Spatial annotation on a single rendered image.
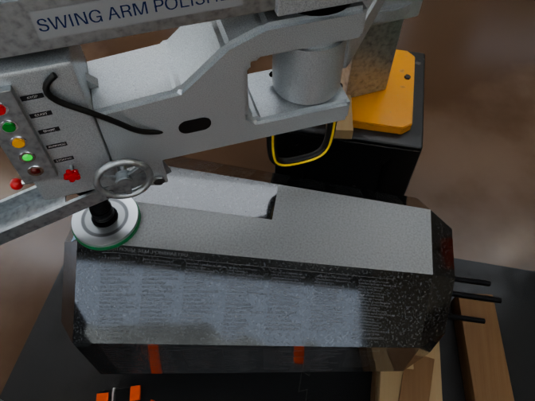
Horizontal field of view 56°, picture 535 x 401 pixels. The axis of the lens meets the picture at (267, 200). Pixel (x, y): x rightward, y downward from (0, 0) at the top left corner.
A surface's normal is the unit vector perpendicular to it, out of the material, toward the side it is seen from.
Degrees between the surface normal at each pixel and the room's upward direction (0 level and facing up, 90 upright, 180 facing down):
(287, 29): 90
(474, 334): 0
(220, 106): 90
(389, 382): 0
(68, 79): 90
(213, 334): 45
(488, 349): 0
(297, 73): 90
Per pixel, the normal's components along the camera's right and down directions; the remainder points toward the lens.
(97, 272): -0.07, 0.17
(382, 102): 0.00, -0.58
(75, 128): 0.29, 0.78
